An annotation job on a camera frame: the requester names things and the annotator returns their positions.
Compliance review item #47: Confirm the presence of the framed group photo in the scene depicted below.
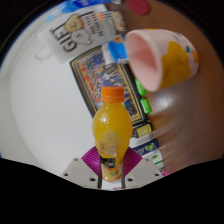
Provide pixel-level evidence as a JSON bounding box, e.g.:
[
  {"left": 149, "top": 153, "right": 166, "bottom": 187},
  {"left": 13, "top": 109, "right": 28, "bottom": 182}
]
[{"left": 69, "top": 45, "right": 151, "bottom": 127}]

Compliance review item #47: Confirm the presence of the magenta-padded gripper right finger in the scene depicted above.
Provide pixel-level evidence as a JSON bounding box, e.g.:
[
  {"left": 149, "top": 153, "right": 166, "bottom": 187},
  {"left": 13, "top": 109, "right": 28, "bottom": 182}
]
[{"left": 121, "top": 148, "right": 164, "bottom": 189}]

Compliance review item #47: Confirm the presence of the amber pump bottle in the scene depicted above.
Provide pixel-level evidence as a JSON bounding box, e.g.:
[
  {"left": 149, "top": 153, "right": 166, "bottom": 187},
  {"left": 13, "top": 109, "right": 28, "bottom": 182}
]
[{"left": 131, "top": 122, "right": 154, "bottom": 139}]

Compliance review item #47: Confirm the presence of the blue detergent bottle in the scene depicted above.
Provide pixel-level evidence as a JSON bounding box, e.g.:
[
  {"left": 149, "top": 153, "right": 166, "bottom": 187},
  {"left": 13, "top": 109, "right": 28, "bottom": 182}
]
[{"left": 45, "top": 0, "right": 113, "bottom": 23}]

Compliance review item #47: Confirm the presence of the orange juice bottle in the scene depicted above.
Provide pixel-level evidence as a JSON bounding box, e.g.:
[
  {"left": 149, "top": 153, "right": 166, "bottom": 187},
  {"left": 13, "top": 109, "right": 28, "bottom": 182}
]
[{"left": 91, "top": 86, "right": 134, "bottom": 184}]

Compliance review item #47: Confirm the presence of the pink mug with yellow print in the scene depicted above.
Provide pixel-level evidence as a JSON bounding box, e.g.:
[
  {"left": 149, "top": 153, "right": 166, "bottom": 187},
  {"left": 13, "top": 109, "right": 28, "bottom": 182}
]
[{"left": 124, "top": 28, "right": 200, "bottom": 93}]

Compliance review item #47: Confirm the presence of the colourful puzzle cube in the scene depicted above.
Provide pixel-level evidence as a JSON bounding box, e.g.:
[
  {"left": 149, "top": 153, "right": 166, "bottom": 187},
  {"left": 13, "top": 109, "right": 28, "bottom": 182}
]
[{"left": 96, "top": 11, "right": 108, "bottom": 23}]

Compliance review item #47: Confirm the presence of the flat round red coaster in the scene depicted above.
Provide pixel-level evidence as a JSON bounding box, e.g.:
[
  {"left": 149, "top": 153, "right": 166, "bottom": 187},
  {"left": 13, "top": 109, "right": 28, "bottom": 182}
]
[{"left": 125, "top": 0, "right": 152, "bottom": 16}]

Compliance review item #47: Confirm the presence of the small snack packet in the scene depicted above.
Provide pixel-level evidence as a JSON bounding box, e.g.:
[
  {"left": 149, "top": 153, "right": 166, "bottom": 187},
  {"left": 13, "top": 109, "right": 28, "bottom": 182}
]
[{"left": 111, "top": 11, "right": 128, "bottom": 33}]

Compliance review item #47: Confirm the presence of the dark blue pump bottle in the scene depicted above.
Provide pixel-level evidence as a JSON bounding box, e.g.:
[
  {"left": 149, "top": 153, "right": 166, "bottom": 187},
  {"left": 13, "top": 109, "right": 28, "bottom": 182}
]
[{"left": 131, "top": 139, "right": 160, "bottom": 157}]

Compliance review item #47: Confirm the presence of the white printed paper gift bag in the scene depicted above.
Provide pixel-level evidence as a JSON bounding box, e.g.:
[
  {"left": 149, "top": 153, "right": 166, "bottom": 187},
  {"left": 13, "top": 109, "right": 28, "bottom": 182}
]
[{"left": 34, "top": 10, "right": 128, "bottom": 64}]

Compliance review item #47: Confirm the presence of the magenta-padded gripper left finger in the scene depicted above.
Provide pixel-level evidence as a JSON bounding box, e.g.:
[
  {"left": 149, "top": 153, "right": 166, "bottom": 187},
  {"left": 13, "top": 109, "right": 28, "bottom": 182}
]
[{"left": 61, "top": 146, "right": 102, "bottom": 189}]

